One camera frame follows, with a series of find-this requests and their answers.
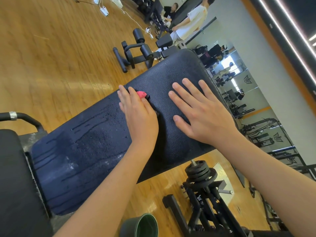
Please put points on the dark green plastic bucket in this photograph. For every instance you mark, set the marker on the dark green plastic bucket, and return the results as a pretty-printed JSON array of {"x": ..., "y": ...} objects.
[{"x": 139, "y": 226}]

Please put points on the black gym machine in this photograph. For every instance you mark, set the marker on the black gym machine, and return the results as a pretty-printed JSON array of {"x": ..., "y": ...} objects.
[{"x": 143, "y": 51}]

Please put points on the person's right forearm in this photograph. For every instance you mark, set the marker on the person's right forearm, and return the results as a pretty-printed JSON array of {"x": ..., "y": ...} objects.
[{"x": 276, "y": 185}]

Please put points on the person's left forearm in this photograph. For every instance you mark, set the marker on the person's left forearm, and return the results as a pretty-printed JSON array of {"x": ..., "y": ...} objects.
[{"x": 108, "y": 200}]

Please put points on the person's left hand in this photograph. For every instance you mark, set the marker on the person's left hand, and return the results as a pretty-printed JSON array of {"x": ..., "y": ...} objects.
[{"x": 140, "y": 121}]

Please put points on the black dumbbell rack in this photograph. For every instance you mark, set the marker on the black dumbbell rack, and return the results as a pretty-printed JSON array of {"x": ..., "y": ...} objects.
[{"x": 148, "y": 6}]

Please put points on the large wall mirror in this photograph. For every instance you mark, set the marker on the large wall mirror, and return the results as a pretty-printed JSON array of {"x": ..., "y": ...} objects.
[{"x": 247, "y": 91}]

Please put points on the black weight plate stack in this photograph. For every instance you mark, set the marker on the black weight plate stack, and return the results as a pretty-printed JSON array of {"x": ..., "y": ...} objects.
[{"x": 200, "y": 171}]

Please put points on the black wall screen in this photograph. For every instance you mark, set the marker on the black wall screen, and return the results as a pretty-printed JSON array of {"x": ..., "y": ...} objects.
[{"x": 180, "y": 8}]

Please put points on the pink cleaning cloth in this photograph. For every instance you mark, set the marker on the pink cleaning cloth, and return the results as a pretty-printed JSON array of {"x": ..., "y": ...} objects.
[{"x": 142, "y": 94}]

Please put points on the person's right hand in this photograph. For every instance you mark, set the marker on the person's right hand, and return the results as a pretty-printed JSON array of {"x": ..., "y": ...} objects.
[{"x": 210, "y": 116}]

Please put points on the white box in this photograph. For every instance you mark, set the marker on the white box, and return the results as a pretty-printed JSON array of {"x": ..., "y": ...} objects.
[{"x": 116, "y": 2}]

